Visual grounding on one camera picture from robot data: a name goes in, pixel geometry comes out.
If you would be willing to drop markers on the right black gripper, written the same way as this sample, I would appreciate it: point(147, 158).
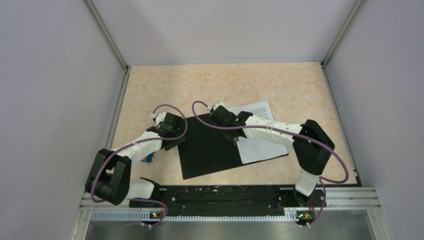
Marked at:
point(228, 136)

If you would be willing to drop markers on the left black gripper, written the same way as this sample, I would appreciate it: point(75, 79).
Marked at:
point(174, 144)

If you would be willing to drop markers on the teal folder black inside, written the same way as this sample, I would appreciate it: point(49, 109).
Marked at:
point(206, 151)

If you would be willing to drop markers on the single printed paper sheet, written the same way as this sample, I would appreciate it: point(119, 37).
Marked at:
point(252, 150)

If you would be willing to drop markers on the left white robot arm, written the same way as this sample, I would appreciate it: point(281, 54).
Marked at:
point(110, 180)

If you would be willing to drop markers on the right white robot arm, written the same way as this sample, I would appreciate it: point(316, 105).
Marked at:
point(310, 143)

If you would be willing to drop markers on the blue orange toy car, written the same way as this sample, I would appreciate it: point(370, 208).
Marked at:
point(148, 159)

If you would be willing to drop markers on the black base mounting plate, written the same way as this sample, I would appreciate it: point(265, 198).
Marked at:
point(235, 200)

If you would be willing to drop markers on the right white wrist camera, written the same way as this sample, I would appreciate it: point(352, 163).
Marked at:
point(215, 106)

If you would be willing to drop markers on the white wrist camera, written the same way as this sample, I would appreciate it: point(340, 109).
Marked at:
point(158, 117)
point(215, 106)

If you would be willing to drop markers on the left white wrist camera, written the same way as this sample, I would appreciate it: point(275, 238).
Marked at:
point(158, 117)

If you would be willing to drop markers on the aluminium frame rail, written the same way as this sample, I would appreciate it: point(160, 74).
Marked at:
point(337, 198)

